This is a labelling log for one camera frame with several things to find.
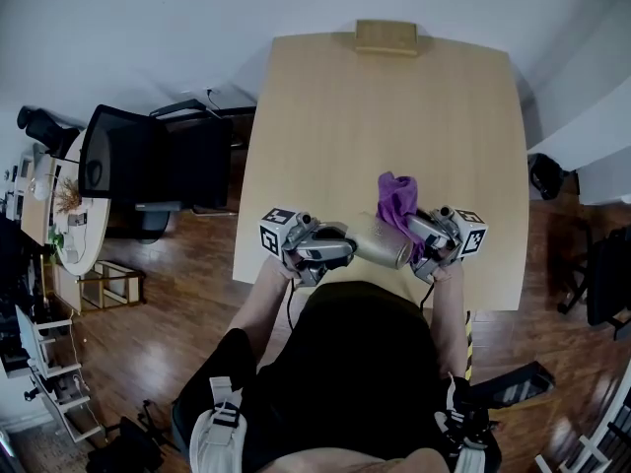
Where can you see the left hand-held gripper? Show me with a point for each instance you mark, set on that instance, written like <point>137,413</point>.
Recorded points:
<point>273,237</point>

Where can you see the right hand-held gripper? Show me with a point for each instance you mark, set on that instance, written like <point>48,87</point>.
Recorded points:
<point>470,242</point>

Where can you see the purple cloth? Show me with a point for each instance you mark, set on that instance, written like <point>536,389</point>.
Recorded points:
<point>397,197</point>

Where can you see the clear drinking glass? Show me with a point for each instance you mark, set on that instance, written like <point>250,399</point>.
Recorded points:
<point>382,239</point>

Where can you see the person's right forearm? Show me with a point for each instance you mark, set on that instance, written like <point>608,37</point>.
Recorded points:
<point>449,323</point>

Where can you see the person's left forearm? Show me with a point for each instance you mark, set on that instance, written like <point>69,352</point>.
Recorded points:
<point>261,308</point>

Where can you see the yellow black hazard tape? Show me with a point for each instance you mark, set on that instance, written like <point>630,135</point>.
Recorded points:
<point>468,348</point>

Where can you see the black bag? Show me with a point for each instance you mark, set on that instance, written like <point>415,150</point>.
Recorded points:
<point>547,175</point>

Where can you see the person's black shirt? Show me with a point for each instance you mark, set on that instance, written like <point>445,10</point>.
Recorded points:
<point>355,372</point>

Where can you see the dark flat box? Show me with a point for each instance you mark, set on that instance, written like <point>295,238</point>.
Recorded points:
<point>512,385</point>

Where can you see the white cabinet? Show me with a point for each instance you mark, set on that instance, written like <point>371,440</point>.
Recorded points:
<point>606,182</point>

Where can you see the black swivel office chair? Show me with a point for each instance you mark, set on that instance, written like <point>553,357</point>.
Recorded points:
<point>609,284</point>

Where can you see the small wooden box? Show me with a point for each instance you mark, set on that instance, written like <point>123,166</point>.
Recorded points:
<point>387,37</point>

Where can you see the black mesh office chair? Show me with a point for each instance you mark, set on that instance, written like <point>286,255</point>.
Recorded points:
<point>148,165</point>

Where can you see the round white table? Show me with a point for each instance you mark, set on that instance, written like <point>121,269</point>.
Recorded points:
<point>89,234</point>

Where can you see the dried brown plant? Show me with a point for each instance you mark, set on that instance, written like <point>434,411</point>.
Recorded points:
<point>68,196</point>

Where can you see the white wooden rack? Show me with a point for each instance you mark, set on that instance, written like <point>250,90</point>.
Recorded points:
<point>591,446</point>

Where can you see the green potted plant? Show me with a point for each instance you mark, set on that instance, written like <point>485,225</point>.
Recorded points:
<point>55,247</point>

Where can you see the white globe lamp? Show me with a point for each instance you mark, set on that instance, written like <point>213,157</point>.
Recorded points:
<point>40,187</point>

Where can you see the light wooden cabinet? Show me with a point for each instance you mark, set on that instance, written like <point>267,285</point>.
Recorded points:
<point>37,205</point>

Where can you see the black headrest office chair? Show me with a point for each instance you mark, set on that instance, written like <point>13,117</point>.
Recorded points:
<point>44,128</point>

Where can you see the white shelf unit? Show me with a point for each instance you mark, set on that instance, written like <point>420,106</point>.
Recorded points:
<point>39,362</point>

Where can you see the wooden stool frame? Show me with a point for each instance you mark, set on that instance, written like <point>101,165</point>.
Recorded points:
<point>111,286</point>

